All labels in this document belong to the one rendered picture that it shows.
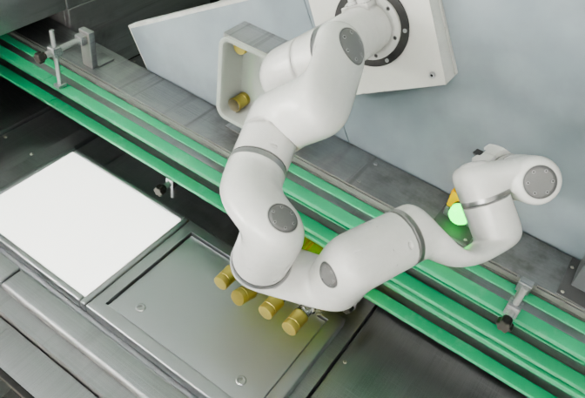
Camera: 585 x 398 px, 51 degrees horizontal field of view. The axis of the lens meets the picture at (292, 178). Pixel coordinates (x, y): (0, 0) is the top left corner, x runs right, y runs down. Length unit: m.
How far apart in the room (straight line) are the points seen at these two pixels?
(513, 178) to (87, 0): 1.43
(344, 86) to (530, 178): 0.31
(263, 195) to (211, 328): 0.66
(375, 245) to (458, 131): 0.53
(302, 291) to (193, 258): 0.65
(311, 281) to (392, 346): 0.62
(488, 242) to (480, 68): 0.38
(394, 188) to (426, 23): 0.37
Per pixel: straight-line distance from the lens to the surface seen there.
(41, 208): 1.66
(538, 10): 1.15
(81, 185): 1.70
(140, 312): 1.42
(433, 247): 0.88
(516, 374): 1.37
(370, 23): 1.12
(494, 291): 1.25
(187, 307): 1.42
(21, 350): 1.46
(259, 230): 0.76
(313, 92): 0.83
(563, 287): 1.29
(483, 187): 0.95
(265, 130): 0.86
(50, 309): 1.46
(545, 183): 0.98
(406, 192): 1.34
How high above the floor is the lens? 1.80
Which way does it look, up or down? 41 degrees down
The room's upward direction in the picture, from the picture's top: 132 degrees counter-clockwise
